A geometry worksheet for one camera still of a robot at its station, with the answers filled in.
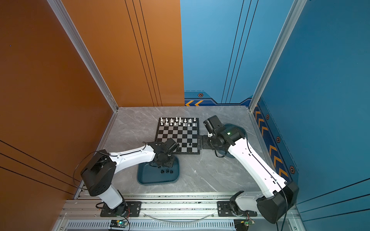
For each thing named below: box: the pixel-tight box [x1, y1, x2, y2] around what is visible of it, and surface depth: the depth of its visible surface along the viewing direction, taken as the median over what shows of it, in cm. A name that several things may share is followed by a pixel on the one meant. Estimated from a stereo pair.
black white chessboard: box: [154, 117, 200, 155], surface depth 105 cm
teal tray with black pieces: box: [136, 155, 181, 186], surface depth 87 cm
